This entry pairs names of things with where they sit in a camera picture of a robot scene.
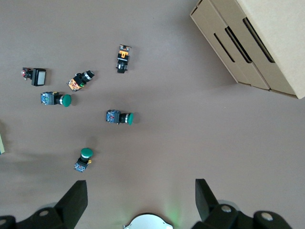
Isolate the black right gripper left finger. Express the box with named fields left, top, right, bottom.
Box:
left=0, top=180, right=88, bottom=229

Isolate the black square illuminated push button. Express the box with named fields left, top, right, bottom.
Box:
left=21, top=67, right=47, bottom=87

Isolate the black knob switch orange block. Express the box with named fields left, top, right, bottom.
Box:
left=66, top=70, right=95, bottom=93

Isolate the green mushroom push button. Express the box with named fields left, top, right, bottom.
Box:
left=105, top=109, right=134, bottom=125
left=40, top=92, right=72, bottom=107
left=73, top=147, right=94, bottom=173

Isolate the green load switch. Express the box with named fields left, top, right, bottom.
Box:
left=0, top=120, right=6, bottom=156

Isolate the brown cardboard box with slots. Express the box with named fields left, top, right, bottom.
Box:
left=190, top=0, right=305, bottom=100

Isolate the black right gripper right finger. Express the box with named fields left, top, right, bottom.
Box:
left=192, top=178, right=295, bottom=229

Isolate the black selector switch orange block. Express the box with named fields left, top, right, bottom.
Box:
left=115, top=44, right=132, bottom=74

